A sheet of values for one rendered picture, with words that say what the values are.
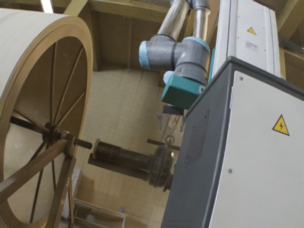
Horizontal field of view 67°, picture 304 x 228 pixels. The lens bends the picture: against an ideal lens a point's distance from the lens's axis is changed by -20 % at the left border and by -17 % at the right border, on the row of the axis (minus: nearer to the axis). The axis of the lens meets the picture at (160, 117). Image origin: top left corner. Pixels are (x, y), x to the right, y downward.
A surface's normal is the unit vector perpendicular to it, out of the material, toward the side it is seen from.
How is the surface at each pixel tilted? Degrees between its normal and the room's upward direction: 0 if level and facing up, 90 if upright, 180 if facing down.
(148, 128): 90
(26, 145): 88
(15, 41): 77
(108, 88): 90
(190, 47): 90
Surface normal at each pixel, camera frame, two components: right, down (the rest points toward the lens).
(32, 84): -0.10, 0.36
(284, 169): 0.22, -0.37
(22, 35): 0.16, -0.62
